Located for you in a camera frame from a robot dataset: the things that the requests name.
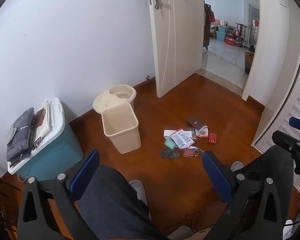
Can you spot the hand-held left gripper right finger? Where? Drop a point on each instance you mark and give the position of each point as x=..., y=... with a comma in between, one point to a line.
x=217, y=178

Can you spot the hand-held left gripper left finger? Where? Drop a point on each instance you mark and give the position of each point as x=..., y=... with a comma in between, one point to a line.
x=84, y=171

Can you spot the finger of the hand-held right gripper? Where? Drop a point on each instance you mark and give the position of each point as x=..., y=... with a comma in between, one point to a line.
x=287, y=141
x=299, y=123

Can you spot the beige square waste bin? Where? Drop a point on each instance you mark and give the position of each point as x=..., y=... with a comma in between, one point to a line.
x=122, y=130

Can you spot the grey right slipper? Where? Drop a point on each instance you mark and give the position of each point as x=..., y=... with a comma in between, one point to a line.
x=236, y=166

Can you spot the grey slipper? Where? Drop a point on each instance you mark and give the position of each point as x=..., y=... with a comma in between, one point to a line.
x=236, y=166
x=139, y=191

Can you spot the white louvered closet door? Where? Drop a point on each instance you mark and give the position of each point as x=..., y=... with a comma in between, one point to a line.
x=289, y=97

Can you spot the metal key clip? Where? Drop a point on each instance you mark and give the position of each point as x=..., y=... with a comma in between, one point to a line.
x=200, y=150

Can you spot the teal storage box white lid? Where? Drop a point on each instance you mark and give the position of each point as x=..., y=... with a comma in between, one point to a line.
x=52, y=152

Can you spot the pink packet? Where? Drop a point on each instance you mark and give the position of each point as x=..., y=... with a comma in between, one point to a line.
x=189, y=152

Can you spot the person's left leg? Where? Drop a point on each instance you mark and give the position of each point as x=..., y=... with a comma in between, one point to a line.
x=110, y=200

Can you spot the small red packet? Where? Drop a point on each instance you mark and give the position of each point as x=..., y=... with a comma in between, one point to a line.
x=212, y=138

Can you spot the clear packet red edge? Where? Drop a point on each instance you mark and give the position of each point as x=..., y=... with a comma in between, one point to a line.
x=202, y=132

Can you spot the white printed packet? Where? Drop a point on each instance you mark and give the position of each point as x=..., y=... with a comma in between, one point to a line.
x=181, y=140

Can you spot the black dotted packet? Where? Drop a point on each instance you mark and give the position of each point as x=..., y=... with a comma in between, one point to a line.
x=170, y=153

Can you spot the small black card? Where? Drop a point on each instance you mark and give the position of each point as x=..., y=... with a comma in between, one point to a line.
x=37, y=143

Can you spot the white folded cloth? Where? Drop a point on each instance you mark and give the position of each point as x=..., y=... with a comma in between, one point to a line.
x=43, y=132

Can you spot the green pad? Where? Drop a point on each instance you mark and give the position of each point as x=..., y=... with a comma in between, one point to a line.
x=170, y=144

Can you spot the grey left slipper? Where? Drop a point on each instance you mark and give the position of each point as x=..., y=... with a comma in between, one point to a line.
x=139, y=191

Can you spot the grey flat box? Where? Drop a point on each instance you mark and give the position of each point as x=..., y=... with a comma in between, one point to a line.
x=195, y=123

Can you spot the small white box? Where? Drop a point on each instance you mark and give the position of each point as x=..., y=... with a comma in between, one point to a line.
x=168, y=133

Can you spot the brown wallet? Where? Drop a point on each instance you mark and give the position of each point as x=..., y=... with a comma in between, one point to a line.
x=40, y=117

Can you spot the black plastic packet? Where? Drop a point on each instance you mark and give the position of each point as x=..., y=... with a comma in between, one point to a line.
x=23, y=125
x=16, y=152

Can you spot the brown cardboard box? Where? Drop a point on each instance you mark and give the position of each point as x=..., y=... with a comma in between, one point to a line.
x=249, y=62

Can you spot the beige round bucket with lid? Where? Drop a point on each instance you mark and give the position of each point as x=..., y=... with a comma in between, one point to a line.
x=112, y=97

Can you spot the dark wooden furniture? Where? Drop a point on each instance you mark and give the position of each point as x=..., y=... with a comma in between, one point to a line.
x=0, y=205

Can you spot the dark wooden chair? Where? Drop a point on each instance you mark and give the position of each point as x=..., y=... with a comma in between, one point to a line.
x=240, y=33

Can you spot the red crate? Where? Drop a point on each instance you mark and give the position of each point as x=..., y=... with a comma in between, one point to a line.
x=230, y=41

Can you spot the metal door stop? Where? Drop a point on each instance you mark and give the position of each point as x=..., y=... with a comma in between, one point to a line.
x=148, y=77

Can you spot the blue storage bin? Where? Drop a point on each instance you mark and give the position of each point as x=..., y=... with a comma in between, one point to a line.
x=222, y=33

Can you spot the coat rack with clothes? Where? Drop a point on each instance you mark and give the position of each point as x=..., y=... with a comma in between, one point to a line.
x=207, y=25

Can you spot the cream wooden door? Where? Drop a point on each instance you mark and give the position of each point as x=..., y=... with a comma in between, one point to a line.
x=180, y=42

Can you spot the cream door frame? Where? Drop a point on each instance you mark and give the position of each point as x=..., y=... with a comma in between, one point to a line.
x=254, y=55

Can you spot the white wall switch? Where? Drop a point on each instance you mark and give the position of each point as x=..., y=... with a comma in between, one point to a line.
x=282, y=2

